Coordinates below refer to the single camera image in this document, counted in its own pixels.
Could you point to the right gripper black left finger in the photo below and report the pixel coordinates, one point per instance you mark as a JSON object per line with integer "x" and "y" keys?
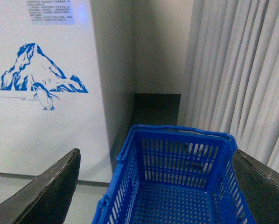
{"x": 47, "y": 198}

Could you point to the blue plastic shopping basket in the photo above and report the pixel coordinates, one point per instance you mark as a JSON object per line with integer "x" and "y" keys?
{"x": 174, "y": 175}

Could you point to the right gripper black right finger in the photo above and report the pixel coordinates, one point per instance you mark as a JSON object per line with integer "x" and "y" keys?
{"x": 260, "y": 186}

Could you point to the white chest freezer blue rim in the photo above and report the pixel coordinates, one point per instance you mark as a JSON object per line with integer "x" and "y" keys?
{"x": 65, "y": 82}

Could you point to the white pleated curtain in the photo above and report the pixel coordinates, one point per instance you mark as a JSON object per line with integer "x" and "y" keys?
{"x": 232, "y": 74}

